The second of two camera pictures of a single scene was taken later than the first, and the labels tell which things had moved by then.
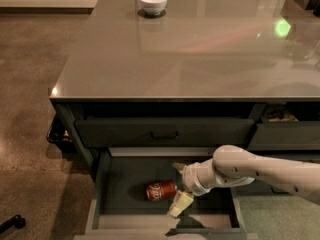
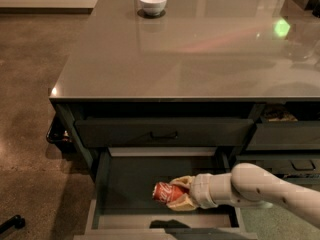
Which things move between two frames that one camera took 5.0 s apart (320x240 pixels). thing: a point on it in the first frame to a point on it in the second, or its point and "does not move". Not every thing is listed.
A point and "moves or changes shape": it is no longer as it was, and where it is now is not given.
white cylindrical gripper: x=189 y=178 to x=200 y=190
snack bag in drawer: x=280 y=113 does not move
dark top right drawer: x=286 y=136 does not move
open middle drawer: x=121 y=211 does not move
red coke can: x=161 y=190 moves or changes shape
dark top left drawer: x=164 y=132 does not move
